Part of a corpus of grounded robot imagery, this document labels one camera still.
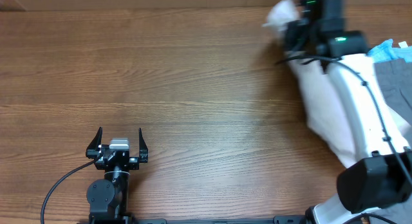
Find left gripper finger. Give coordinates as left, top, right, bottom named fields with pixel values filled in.
left=138, top=128, right=149, bottom=163
left=86, top=127, right=102, bottom=159

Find beige shorts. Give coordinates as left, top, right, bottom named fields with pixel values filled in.
left=262, top=0, right=412, bottom=169

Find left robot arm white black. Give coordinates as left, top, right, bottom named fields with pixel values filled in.
left=86, top=128, right=149, bottom=224

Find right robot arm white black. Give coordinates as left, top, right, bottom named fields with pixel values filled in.
left=283, top=0, right=411, bottom=223

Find light blue garment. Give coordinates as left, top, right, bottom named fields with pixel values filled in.
left=368, top=39, right=411, bottom=63

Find grey garment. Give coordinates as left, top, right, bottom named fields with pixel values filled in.
left=375, top=59, right=411, bottom=125

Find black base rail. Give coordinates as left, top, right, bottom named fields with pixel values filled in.
left=79, top=215, right=306, bottom=224

